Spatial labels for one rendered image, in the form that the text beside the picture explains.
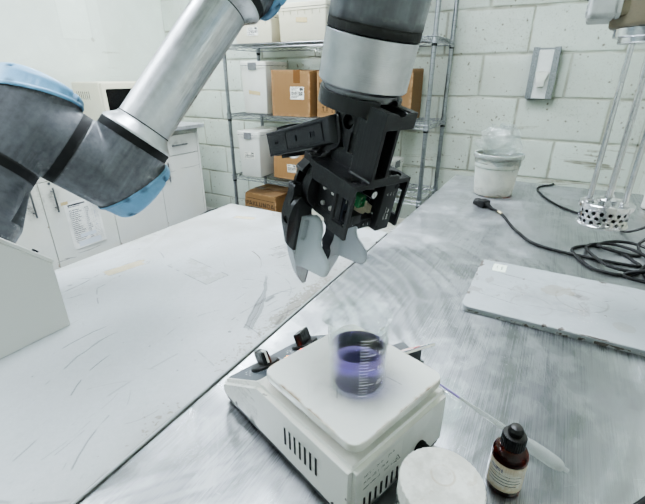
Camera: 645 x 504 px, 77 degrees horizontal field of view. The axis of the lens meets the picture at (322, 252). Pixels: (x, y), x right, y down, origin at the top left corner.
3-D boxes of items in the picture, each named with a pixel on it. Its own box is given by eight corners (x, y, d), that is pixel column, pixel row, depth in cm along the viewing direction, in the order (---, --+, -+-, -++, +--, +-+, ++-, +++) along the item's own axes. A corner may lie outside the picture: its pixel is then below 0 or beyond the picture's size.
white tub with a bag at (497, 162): (459, 192, 127) (469, 121, 118) (482, 185, 135) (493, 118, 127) (503, 202, 117) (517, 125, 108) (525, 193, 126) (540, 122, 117)
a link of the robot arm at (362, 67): (307, 20, 32) (378, 29, 37) (299, 81, 35) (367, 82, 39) (371, 41, 28) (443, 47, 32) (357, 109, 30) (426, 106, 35)
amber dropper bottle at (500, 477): (485, 463, 38) (498, 407, 36) (520, 474, 37) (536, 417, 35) (483, 490, 36) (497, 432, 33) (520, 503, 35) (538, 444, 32)
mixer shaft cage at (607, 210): (574, 226, 58) (627, 27, 48) (573, 213, 63) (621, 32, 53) (631, 235, 54) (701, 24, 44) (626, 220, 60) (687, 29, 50)
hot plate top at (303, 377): (261, 376, 38) (261, 369, 38) (351, 327, 45) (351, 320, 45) (354, 459, 30) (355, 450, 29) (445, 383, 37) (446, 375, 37)
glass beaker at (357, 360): (371, 359, 39) (375, 286, 36) (398, 397, 35) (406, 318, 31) (312, 373, 38) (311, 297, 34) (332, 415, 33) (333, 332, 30)
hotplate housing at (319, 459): (223, 399, 46) (216, 341, 43) (310, 351, 54) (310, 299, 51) (370, 558, 31) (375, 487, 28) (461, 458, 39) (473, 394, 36)
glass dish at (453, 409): (424, 429, 42) (426, 413, 41) (403, 392, 47) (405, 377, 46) (472, 420, 43) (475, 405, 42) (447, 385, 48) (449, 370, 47)
